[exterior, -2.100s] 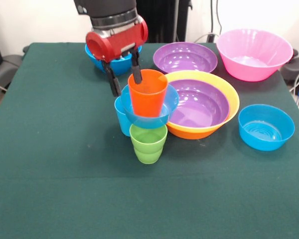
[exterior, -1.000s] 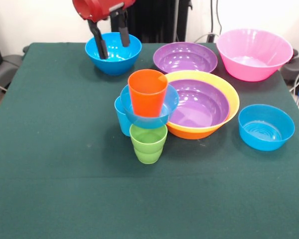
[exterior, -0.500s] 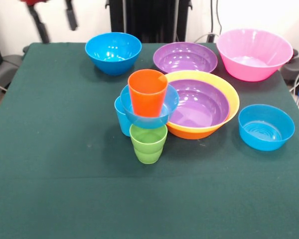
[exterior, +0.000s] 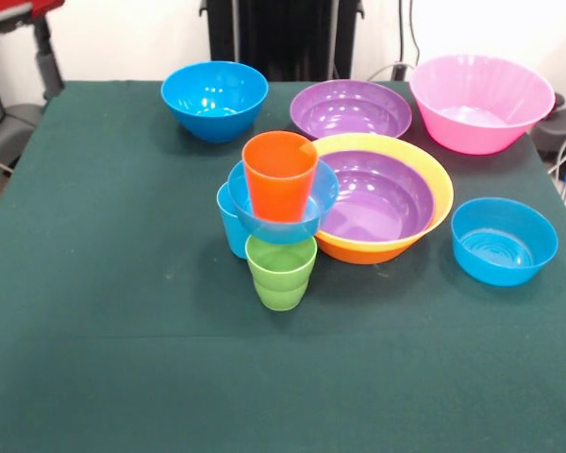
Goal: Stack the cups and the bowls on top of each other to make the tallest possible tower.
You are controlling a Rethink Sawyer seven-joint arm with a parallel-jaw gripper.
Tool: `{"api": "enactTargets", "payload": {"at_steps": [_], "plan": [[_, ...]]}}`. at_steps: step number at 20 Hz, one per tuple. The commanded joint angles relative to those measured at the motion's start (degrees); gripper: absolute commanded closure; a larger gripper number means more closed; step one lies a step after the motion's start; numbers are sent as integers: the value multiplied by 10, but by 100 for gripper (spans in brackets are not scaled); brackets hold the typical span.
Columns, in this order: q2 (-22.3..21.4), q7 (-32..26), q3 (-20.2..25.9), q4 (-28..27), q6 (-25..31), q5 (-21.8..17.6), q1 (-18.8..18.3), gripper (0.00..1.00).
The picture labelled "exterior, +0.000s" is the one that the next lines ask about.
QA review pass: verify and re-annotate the shallow blue plastic bowl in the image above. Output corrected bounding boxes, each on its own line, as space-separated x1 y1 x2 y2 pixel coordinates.
226 159 341 245
450 196 559 288

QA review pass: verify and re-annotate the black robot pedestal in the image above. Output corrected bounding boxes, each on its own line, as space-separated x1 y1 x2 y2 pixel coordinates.
200 0 365 81

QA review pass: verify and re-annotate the purple plastic bowl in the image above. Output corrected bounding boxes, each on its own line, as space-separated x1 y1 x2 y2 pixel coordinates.
290 78 413 142
316 149 436 243

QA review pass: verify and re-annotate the grey cable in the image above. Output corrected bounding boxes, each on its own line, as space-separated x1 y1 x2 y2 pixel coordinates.
367 60 414 82

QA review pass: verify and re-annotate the green plastic cup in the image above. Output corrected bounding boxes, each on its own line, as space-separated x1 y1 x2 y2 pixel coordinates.
243 234 319 311

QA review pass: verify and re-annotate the black wall cable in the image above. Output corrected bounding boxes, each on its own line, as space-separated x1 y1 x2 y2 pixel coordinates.
408 0 422 63
397 0 405 65

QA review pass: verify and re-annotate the light blue plastic cup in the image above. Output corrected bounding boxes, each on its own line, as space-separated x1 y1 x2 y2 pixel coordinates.
216 182 251 260

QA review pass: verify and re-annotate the black rounded equipment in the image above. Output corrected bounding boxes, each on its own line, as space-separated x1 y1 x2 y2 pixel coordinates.
530 92 566 162

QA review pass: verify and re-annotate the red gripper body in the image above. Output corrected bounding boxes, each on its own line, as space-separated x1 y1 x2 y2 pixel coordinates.
0 0 68 40

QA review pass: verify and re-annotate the pink plastic bowl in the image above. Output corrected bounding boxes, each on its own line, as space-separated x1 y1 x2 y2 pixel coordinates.
408 54 557 157

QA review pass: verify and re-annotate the orange plastic bowl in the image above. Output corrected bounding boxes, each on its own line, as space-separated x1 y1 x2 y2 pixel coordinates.
310 133 455 265

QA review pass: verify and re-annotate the deep blue plastic bowl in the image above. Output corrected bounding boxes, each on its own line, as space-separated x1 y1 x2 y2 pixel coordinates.
160 60 270 144

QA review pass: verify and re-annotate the orange plastic cup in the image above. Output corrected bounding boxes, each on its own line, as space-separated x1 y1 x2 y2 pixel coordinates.
241 130 320 225

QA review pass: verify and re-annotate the dark green tablecloth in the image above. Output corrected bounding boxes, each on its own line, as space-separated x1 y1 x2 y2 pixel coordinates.
0 79 566 453

